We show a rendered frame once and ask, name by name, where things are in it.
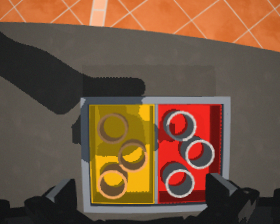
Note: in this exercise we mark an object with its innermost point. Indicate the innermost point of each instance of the grey metal sleeve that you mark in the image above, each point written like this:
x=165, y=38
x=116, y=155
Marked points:
x=185, y=188
x=205, y=160
x=191, y=128

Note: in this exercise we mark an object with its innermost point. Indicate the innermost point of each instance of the bronze bushing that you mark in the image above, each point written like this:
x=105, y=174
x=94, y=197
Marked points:
x=112, y=192
x=132, y=167
x=102, y=134

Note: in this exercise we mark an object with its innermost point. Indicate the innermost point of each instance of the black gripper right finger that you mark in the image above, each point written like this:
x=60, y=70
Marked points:
x=236, y=209

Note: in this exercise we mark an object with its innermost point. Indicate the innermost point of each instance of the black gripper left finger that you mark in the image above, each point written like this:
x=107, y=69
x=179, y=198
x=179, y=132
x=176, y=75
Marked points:
x=62, y=213

